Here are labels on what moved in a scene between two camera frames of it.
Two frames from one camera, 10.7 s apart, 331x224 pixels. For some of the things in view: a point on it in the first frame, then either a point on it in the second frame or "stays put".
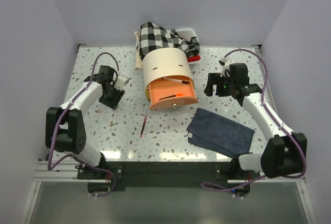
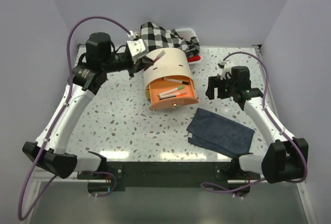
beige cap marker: x=100 y=110 -> x=169 y=95
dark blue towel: x=219 y=135 stays put
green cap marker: x=115 y=117 -> x=171 y=90
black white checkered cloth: x=152 y=36 stays put
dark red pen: x=143 y=126 -> x=162 y=54
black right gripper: x=215 y=78 stays put
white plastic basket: x=186 y=34 stays put
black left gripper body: x=111 y=99 -> x=129 y=64
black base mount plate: x=128 y=176 stays put
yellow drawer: x=148 y=94 stays put
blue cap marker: x=178 y=80 stays put
